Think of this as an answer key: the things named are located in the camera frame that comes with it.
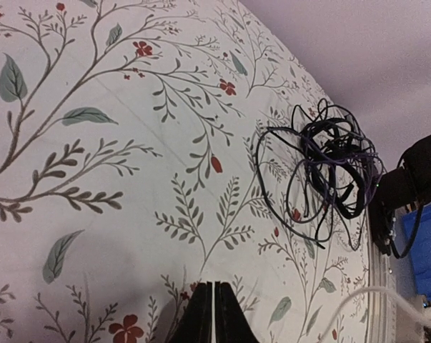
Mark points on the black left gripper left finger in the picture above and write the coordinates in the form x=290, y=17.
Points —
x=197, y=318

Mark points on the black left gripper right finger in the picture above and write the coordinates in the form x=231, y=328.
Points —
x=230, y=323

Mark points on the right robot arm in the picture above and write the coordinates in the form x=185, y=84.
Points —
x=409, y=183

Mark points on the floral patterned table mat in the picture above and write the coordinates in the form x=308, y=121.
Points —
x=134, y=166

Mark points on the blue box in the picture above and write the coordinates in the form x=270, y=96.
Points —
x=420, y=254

